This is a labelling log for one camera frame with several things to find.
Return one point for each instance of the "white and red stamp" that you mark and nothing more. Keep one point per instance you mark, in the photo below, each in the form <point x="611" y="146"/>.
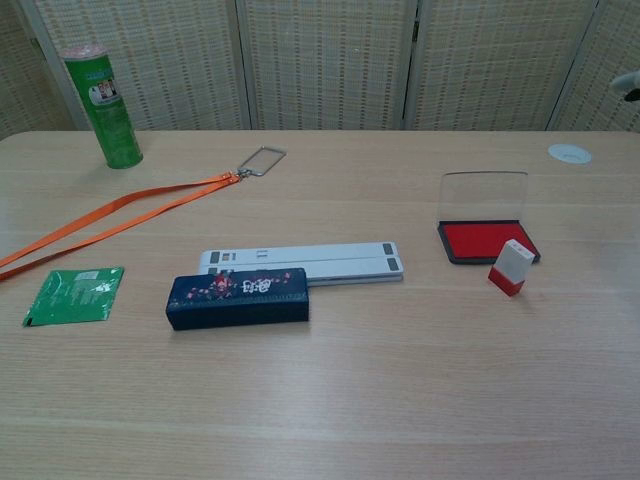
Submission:
<point x="510" y="270"/>

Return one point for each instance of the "red ink pad clear lid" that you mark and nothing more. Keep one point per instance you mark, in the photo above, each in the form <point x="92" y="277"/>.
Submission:
<point x="475" y="240"/>

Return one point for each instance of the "white folding laptop stand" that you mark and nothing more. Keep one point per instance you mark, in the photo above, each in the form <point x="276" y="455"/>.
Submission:
<point x="325" y="255"/>

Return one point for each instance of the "clear badge holder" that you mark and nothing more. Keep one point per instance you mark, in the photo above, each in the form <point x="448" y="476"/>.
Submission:
<point x="262" y="161"/>

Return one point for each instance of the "dark blue pencil case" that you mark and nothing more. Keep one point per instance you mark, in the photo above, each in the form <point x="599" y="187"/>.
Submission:
<point x="235" y="305"/>

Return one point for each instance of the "woven folding screen panel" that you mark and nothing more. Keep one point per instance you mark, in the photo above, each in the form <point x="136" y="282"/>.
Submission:
<point x="165" y="65"/>
<point x="600" y="50"/>
<point x="325" y="65"/>
<point x="15" y="75"/>
<point x="500" y="65"/>

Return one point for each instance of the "green cylindrical snack can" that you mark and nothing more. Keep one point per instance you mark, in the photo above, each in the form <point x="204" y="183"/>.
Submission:
<point x="107" y="115"/>

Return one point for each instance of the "green foil packet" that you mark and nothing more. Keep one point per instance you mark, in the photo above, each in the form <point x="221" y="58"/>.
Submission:
<point x="75" y="295"/>

